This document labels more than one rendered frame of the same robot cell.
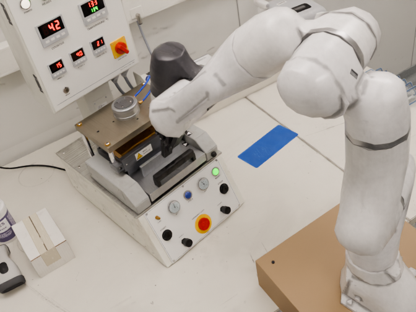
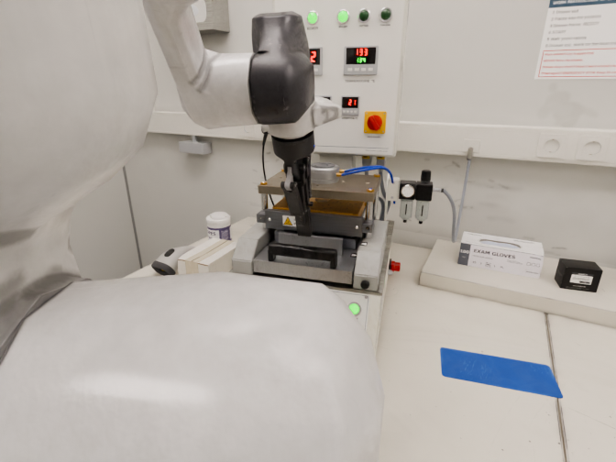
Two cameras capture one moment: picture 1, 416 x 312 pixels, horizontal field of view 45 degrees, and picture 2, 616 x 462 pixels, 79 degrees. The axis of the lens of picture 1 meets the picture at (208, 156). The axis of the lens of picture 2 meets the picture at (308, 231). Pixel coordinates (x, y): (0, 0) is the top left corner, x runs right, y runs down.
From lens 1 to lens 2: 1.04 m
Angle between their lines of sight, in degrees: 47
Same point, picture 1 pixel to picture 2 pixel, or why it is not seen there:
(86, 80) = (322, 137)
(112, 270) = not seen: hidden behind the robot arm
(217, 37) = (578, 239)
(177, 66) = (259, 30)
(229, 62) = not seen: outside the picture
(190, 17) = (548, 192)
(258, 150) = (474, 364)
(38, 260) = (182, 264)
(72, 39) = (324, 82)
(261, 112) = (543, 338)
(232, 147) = (451, 335)
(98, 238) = not seen: hidden behind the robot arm
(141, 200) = (242, 258)
